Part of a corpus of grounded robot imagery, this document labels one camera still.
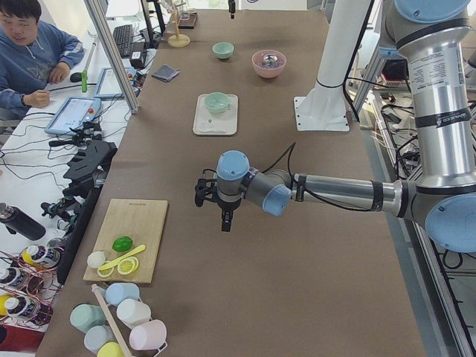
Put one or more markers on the green handled tool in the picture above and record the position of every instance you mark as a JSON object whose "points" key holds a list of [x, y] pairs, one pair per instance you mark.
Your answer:
{"points": [[84, 81]]}

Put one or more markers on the grey plastic cup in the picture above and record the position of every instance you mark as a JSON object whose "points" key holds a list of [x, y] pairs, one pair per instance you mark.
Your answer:
{"points": [[96, 337]]}

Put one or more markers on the pink bowl with ice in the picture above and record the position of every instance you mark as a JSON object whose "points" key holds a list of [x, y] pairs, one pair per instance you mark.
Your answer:
{"points": [[271, 71]]}

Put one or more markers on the yellow plastic cup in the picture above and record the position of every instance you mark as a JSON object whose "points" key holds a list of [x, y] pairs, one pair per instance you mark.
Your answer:
{"points": [[110, 349]]}

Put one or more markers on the green bowl on tray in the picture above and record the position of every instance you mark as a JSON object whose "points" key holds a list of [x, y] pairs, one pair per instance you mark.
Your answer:
{"points": [[216, 102]]}

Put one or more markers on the grey purple folded cloth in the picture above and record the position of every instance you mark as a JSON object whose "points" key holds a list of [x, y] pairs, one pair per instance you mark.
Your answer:
{"points": [[165, 73]]}

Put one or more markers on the green bowl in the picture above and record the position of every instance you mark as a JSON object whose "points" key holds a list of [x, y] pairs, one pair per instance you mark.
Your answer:
{"points": [[216, 102], [223, 50]]}

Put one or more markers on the cream rabbit serving tray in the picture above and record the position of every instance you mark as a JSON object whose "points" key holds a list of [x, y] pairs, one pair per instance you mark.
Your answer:
{"points": [[224, 124]]}

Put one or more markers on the white plastic cup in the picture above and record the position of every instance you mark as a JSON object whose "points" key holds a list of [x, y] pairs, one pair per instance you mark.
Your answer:
{"points": [[133, 312]]}

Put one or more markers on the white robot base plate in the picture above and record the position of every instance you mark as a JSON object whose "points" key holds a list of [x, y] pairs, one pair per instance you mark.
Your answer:
{"points": [[318, 114]]}

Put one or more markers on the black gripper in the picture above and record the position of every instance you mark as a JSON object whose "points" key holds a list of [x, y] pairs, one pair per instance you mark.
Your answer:
{"points": [[225, 205]]}

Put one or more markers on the lemon slice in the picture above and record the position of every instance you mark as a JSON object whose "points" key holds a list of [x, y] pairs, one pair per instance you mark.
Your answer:
{"points": [[104, 273], [128, 265]]}

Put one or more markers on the blue teach pendant tablet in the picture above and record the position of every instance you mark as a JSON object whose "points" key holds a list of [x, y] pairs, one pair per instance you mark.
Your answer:
{"points": [[72, 114]]}

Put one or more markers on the black gripper stand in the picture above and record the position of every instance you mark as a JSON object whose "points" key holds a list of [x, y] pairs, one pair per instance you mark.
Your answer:
{"points": [[84, 164]]}

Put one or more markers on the wooden cutting board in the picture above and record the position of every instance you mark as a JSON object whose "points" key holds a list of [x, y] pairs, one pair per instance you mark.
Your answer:
{"points": [[143, 221]]}

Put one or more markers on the black water bottle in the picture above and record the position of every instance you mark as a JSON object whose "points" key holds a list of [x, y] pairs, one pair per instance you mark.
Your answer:
{"points": [[18, 222]]}

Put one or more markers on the yellow plastic knife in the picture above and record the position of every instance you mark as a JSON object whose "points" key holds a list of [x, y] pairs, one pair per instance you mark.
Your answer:
{"points": [[116, 261]]}

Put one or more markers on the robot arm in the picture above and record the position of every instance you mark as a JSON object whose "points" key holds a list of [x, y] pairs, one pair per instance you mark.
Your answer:
{"points": [[428, 35]]}

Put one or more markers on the green lime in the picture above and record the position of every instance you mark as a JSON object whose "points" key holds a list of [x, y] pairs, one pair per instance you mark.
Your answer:
{"points": [[122, 244]]}

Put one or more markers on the blue plastic cup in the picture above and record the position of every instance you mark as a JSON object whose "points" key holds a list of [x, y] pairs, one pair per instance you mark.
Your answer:
{"points": [[118, 292]]}

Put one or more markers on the black keyboard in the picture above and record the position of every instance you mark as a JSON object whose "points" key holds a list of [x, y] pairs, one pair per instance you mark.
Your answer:
{"points": [[122, 36]]}

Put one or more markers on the pink plastic cup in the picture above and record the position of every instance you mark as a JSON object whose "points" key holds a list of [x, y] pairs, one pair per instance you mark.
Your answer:
{"points": [[151, 335]]}

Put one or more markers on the green plastic cup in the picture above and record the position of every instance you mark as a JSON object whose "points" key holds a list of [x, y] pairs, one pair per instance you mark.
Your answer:
{"points": [[85, 316]]}

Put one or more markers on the person in blue hoodie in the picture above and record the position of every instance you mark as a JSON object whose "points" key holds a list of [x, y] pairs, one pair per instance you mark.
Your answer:
{"points": [[34, 54]]}

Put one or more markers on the white garlic bulb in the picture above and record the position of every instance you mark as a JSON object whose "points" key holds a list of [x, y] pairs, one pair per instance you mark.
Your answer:
{"points": [[96, 259]]}

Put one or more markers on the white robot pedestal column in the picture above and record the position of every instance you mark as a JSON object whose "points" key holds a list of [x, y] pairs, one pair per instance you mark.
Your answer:
{"points": [[348, 18]]}

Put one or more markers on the wooden mug tree stand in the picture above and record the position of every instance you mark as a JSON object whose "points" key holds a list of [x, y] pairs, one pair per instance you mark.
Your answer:
{"points": [[177, 40]]}

